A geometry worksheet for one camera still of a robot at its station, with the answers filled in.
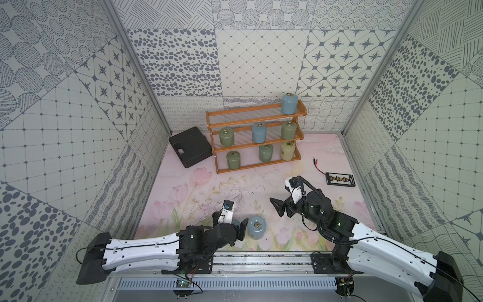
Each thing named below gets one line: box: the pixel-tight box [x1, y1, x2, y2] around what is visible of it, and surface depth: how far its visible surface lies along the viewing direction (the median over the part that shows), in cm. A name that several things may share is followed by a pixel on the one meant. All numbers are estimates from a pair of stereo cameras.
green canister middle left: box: [218, 126, 235, 148], surface depth 92 cm
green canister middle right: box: [281, 121, 297, 141], surface depth 95 cm
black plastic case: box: [169, 126, 214, 168], surface depth 112 cm
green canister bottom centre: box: [258, 144, 274, 163], surface depth 103 cm
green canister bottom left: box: [226, 150, 241, 170], surface depth 100 cm
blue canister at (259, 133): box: [251, 123, 268, 145], surface depth 94 cm
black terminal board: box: [325, 172, 356, 188], surface depth 100 cm
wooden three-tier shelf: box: [205, 100, 308, 175], surface depth 97 cm
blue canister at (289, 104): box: [281, 92, 299, 116], surface depth 88 cm
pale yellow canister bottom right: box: [281, 141, 296, 162], surface depth 103 cm
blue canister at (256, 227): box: [247, 215, 268, 240], surface depth 77 cm
